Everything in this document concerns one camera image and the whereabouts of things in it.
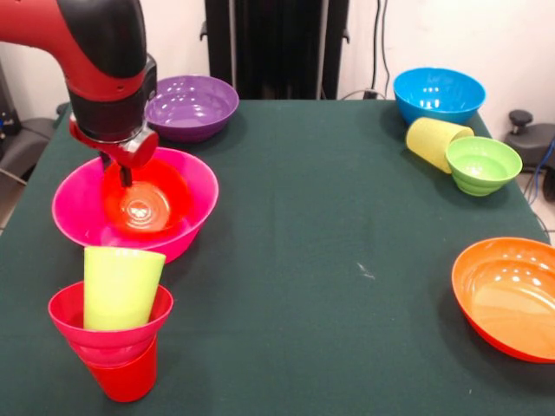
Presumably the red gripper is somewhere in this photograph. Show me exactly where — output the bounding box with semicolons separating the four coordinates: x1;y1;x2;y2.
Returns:
68;115;161;189

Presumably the small orange bowl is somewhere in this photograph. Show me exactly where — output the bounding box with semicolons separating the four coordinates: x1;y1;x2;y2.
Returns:
101;158;192;235

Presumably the large magenta bowl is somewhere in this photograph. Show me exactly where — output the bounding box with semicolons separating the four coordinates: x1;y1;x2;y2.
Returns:
51;146;220;264

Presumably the lime green cup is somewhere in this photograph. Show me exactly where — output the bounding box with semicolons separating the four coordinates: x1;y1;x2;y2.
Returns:
82;245;167;333

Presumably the small crimson pink bowl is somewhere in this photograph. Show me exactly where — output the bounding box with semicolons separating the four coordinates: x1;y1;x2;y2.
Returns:
47;280;174;369

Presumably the red cup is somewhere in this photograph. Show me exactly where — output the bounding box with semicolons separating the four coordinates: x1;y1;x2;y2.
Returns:
84;335;160;403

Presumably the yellow cup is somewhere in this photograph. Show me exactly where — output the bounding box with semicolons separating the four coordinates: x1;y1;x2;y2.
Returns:
405;116;476;175

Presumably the blue bowl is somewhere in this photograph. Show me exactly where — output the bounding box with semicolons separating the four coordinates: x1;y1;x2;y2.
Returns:
393;67;487;129

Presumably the large orange bowl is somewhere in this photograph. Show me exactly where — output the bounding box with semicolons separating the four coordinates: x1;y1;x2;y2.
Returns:
451;237;555;364

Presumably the purple bowl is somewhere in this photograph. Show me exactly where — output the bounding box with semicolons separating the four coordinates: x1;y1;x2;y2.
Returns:
145;75;240;143

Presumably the black equipment box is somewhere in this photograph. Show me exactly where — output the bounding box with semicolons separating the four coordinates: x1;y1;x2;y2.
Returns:
0;60;21;144

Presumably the black robot column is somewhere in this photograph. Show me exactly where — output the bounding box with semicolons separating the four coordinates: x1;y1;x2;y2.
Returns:
201;0;350;100

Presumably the dark green tablecloth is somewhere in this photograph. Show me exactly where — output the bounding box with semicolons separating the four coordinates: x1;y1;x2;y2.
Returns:
0;98;555;416

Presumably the small green bowl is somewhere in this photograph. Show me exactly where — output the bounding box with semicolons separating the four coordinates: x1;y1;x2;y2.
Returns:
444;135;524;198

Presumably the black wall cable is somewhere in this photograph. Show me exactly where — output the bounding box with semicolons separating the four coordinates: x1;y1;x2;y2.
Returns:
371;0;391;94

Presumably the blue cable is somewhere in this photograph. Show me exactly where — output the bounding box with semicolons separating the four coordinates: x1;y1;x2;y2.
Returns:
524;138;555;205

